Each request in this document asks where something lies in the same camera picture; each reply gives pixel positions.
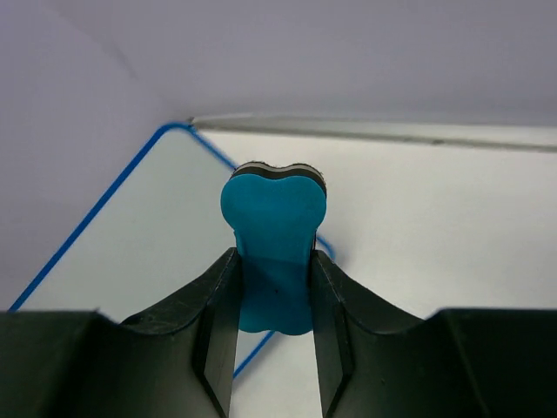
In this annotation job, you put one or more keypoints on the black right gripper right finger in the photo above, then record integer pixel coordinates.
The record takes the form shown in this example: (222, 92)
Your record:
(376, 360)

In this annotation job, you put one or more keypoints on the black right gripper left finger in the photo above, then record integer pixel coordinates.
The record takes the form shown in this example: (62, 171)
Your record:
(173, 359)

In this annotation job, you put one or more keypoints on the blue-framed whiteboard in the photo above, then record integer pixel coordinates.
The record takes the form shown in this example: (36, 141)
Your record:
(157, 227)

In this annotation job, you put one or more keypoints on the blue whiteboard eraser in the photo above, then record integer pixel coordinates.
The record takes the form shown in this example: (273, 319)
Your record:
(275, 212)

